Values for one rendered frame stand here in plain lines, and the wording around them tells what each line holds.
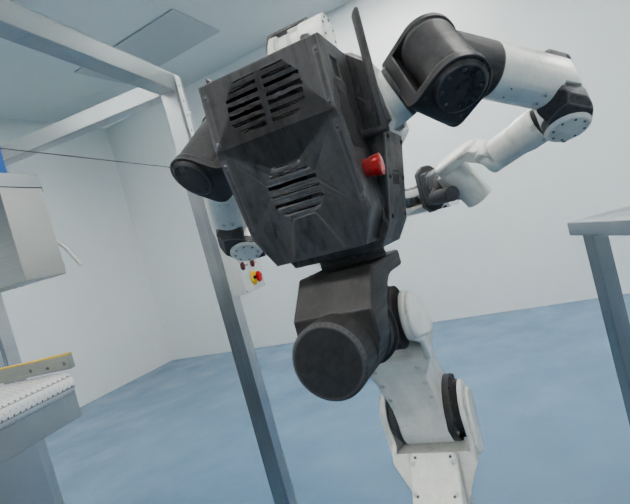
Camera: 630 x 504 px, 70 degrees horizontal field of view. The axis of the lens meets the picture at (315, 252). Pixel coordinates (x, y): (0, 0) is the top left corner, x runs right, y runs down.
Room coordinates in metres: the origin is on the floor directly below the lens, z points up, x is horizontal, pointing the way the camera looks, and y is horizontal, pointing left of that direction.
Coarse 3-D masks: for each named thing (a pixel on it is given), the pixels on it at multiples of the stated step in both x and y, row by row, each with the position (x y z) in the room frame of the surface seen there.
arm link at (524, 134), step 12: (516, 120) 0.90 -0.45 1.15; (528, 120) 0.87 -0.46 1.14; (540, 120) 0.82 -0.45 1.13; (504, 132) 0.92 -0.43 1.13; (516, 132) 0.89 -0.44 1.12; (528, 132) 0.87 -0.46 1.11; (540, 132) 0.86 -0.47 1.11; (492, 144) 0.94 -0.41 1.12; (504, 144) 0.91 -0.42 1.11; (516, 144) 0.90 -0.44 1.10; (528, 144) 0.89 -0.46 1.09; (540, 144) 0.89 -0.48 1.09; (492, 156) 0.94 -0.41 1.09; (504, 156) 0.93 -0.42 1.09; (516, 156) 0.92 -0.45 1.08
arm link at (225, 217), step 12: (216, 204) 0.96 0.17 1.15; (228, 204) 0.97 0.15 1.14; (216, 216) 1.00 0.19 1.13; (228, 216) 1.00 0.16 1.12; (240, 216) 1.02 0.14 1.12; (216, 228) 1.04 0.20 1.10; (228, 228) 1.03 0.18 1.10; (240, 228) 1.04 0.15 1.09; (228, 240) 1.04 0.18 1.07; (240, 240) 1.05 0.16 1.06; (228, 252) 1.08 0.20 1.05; (240, 252) 1.07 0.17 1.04; (252, 252) 1.08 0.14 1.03
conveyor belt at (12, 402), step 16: (16, 384) 1.00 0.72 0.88; (32, 384) 0.94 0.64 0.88; (48, 384) 0.93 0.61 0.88; (64, 384) 0.96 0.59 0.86; (0, 400) 0.86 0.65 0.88; (16, 400) 0.86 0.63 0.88; (32, 400) 0.89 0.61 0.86; (48, 400) 0.92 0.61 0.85; (0, 416) 0.82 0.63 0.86; (16, 416) 0.85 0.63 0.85
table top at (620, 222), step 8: (624, 208) 1.12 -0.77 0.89; (592, 216) 1.13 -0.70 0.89; (600, 216) 1.09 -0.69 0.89; (608, 216) 1.05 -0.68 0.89; (616, 216) 1.02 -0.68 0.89; (624, 216) 0.98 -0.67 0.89; (568, 224) 1.14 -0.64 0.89; (576, 224) 1.11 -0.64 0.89; (584, 224) 1.08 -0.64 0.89; (592, 224) 1.05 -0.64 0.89; (600, 224) 1.02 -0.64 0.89; (608, 224) 0.99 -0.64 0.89; (616, 224) 0.97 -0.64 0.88; (624, 224) 0.94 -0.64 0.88; (576, 232) 1.12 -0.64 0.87; (584, 232) 1.09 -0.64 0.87; (592, 232) 1.05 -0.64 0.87; (600, 232) 1.03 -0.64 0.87; (608, 232) 1.00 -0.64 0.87; (616, 232) 0.97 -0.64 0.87; (624, 232) 0.95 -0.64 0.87
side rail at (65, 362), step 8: (48, 360) 1.00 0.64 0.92; (56, 360) 1.00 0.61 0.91; (64, 360) 0.99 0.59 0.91; (72, 360) 1.00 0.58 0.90; (8, 368) 1.04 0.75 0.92; (16, 368) 1.03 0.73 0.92; (24, 368) 1.03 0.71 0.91; (32, 368) 1.02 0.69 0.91; (40, 368) 1.01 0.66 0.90; (56, 368) 1.00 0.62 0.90; (64, 368) 0.99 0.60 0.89; (0, 376) 1.05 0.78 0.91; (8, 376) 1.04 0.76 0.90; (16, 376) 1.03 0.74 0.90; (24, 376) 1.03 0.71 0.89; (32, 376) 1.02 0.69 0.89
